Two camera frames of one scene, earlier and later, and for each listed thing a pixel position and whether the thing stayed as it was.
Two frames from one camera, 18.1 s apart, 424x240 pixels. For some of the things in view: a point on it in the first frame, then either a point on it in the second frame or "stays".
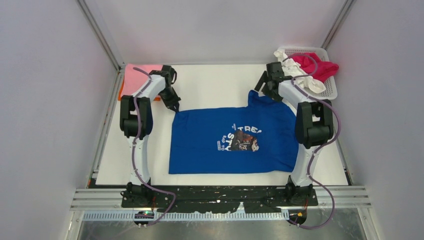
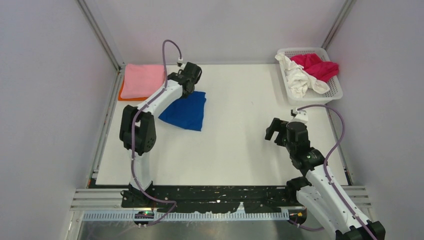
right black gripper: (264, 79) to (275, 126)
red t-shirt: (325, 69) stays
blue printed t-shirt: (261, 137) to (187, 112)
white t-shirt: (293, 71) stays
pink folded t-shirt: (134, 79) stays
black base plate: (226, 199) stays
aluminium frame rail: (330, 198) stays
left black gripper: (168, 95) to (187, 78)
